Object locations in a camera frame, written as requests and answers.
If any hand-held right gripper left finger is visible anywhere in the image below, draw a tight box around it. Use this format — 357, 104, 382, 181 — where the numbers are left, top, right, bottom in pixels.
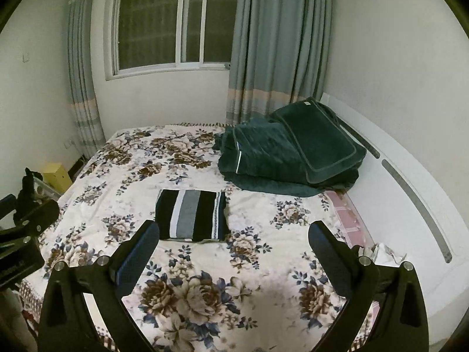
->
38, 220, 161, 352

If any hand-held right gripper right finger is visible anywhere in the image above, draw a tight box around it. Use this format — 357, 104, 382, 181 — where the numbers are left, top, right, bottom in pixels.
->
307, 221, 430, 352

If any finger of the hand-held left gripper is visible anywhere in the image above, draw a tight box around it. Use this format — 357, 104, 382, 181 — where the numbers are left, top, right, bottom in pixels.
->
0, 194, 17, 215
0, 200, 60, 247

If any black grey striped garment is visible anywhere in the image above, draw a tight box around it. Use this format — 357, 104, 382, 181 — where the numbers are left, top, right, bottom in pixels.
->
154, 189, 231, 243

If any black object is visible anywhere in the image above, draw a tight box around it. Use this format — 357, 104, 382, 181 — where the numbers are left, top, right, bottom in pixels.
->
21, 168, 42, 209

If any yellow box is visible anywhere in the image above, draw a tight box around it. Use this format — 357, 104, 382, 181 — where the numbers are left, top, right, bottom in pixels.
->
41, 162, 73, 193

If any pink checked mattress cover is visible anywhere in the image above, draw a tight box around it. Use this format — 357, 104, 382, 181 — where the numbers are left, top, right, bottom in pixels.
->
324, 190, 367, 246

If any floral bed sheet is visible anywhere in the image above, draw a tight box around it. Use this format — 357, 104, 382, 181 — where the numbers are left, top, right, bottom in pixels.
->
18, 123, 382, 352

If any white bed headboard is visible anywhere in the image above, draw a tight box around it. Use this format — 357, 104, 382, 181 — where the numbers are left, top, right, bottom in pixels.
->
319, 92, 469, 352

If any dark green pillow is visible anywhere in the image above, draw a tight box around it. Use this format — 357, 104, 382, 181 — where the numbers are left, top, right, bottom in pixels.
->
269, 97, 368, 185

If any dark green blanket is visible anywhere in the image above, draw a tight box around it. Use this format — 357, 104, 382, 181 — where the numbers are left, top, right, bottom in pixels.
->
214, 115, 361, 197

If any white framed window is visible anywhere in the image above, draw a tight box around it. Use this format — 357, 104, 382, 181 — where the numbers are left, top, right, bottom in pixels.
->
104, 0, 242, 81

